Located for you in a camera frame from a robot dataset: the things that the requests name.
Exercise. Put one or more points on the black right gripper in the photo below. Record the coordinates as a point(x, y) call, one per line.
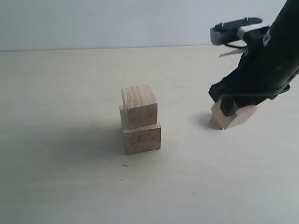
point(264, 72)

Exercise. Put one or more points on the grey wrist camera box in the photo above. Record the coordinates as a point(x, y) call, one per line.
point(226, 32)

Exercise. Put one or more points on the medium wooden cube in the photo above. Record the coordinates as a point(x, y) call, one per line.
point(140, 106)

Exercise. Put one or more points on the smallest wooden cube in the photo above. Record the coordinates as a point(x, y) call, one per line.
point(216, 116)

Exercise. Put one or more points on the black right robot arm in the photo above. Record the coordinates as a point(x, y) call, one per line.
point(285, 24)

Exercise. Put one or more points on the small wooden cube front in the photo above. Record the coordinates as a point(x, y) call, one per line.
point(237, 118)

